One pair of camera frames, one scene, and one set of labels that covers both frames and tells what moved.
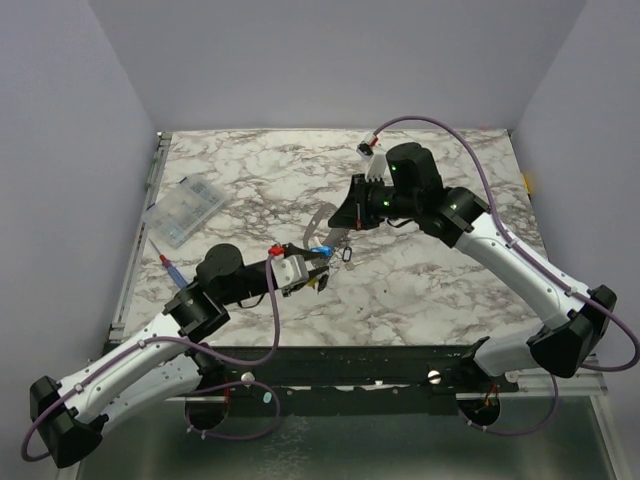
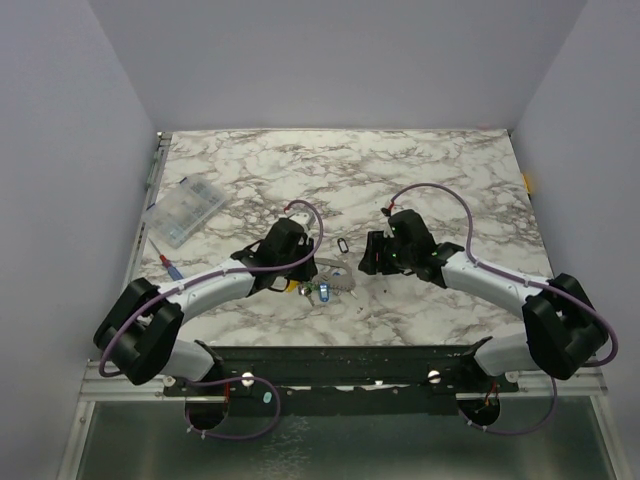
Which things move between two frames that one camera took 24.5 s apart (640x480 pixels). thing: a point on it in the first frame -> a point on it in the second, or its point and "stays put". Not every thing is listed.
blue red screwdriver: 167,264 stays put
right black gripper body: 359,203 -> 375,253
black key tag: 347,254 -> 342,245
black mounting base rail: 410,381 stays put
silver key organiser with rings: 334,237 -> 340,275
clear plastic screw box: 183,210 stays put
